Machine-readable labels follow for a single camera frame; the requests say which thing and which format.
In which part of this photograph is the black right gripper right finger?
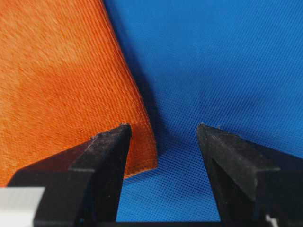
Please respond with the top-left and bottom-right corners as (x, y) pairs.
(196, 124), (303, 227)

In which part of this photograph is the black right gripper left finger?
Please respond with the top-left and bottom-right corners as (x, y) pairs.
(7, 124), (132, 227)

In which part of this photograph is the orange towel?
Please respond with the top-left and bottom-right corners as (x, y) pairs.
(0, 0), (158, 186)

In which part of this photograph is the blue table cloth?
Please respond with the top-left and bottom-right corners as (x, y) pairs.
(104, 0), (303, 222)

